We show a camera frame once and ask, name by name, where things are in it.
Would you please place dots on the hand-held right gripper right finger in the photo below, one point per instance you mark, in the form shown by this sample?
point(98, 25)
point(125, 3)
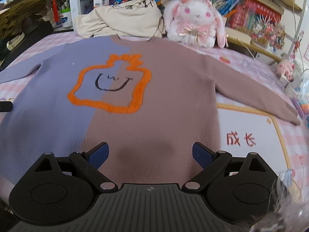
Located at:
point(201, 156)

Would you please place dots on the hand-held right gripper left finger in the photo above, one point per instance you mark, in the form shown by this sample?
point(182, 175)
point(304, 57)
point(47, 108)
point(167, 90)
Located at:
point(99, 154)

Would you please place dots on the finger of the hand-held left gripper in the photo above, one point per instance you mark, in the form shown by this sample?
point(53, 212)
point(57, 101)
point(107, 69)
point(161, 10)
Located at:
point(6, 106)

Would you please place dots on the purple and brown sweater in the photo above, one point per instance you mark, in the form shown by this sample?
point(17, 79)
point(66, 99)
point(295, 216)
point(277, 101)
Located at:
point(144, 89)

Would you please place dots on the white wristwatch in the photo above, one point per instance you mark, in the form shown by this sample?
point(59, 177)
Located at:
point(15, 41)

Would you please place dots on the black side table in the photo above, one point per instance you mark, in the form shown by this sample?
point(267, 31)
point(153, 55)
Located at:
point(36, 38)

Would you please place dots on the dark hat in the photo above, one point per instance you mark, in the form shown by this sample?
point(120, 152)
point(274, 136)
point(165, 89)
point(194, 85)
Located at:
point(31, 27)

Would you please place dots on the olive green garment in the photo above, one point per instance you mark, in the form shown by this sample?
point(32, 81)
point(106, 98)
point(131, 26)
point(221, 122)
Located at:
point(19, 17)

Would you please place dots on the white jar with green lid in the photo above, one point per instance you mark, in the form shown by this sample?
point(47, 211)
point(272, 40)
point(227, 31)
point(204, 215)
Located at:
point(66, 17)

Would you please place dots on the red hanging tassel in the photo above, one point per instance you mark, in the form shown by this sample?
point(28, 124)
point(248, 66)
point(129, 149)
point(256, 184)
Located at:
point(55, 9)

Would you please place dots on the bunch of pens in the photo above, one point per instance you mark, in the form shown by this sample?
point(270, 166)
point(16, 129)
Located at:
point(65, 4)

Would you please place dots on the small pink plush toy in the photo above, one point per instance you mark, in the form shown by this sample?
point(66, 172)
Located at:
point(284, 69)

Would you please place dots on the white pink plush bunny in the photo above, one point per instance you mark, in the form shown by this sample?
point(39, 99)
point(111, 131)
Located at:
point(195, 17)

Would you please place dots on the cream sweatshirt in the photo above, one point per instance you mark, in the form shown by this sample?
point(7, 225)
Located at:
point(125, 17)

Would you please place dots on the colourful flower bouquet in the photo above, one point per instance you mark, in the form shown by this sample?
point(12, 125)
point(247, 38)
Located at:
point(272, 33)

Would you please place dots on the red boxed book set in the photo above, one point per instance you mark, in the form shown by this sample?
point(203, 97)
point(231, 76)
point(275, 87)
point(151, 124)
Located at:
point(253, 14)

